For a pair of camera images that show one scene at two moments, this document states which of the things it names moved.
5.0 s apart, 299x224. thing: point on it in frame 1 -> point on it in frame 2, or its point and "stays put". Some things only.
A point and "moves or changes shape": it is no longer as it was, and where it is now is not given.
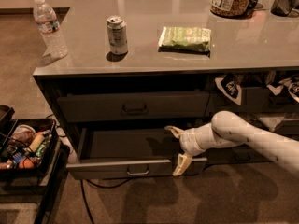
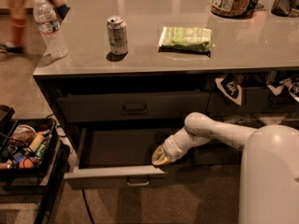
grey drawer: x=120 y=106 stays put
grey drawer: x=130 y=152 moves or changes shape
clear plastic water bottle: x=49 y=24 stays put
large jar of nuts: x=232 y=1 stays put
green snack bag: x=191 y=40 stays put
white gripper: x=188 y=142 -> x=171 y=147
